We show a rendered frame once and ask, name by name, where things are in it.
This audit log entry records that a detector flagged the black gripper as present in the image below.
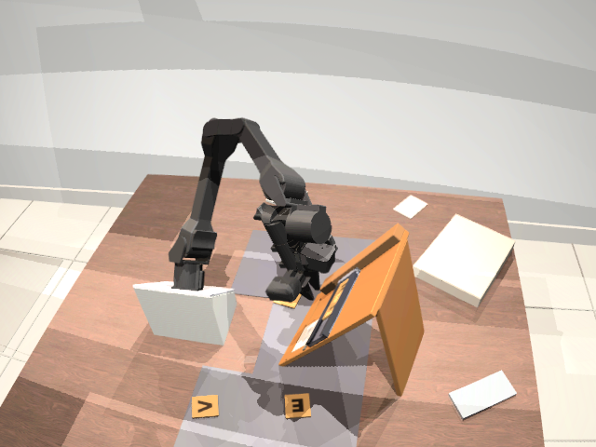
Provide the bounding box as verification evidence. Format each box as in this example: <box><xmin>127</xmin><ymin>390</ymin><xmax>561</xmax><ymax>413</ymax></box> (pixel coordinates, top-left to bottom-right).
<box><xmin>265</xmin><ymin>240</ymin><xmax>320</xmax><ymax>302</ymax></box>

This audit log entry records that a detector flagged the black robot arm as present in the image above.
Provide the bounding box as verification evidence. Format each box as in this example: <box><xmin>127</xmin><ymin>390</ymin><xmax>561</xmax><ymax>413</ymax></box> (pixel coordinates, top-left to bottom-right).
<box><xmin>169</xmin><ymin>117</ymin><xmax>338</xmax><ymax>291</ymax></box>

